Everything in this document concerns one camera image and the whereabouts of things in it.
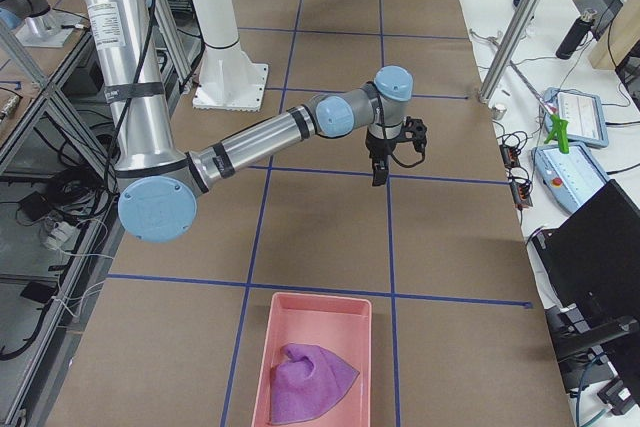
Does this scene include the white pedestal column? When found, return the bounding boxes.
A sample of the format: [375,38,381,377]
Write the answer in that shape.
[192,0,269,111]

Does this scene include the near blue teach pendant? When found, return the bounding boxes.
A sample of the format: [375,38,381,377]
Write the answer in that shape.
[532,142,610,214]

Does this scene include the purple cloth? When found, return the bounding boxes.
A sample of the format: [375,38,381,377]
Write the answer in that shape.
[269,343,360,425]

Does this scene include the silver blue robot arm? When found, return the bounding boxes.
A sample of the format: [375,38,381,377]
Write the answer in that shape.
[84,0,426,243]

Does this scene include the reacher grabber tool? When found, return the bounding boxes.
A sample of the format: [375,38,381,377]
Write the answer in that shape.
[469,29,569,154]

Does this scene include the aluminium frame post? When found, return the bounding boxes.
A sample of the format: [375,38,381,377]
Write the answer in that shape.
[478,0,540,104]

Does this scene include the black water bottle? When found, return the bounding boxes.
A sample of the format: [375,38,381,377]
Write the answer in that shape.
[555,8,597,60]

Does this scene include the black laptop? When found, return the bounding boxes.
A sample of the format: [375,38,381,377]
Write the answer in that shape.
[533,180,639,321]

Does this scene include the pink plastic bin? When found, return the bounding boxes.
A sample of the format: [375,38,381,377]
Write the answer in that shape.
[252,292,372,426]

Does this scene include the far blue teach pendant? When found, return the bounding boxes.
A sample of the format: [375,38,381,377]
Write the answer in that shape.
[543,87,609,148]

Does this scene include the blue teach pendant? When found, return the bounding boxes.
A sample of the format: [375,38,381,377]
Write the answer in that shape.
[543,87,609,148]
[532,142,610,214]

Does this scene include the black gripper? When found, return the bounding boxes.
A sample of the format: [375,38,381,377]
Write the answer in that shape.
[365,131,401,187]

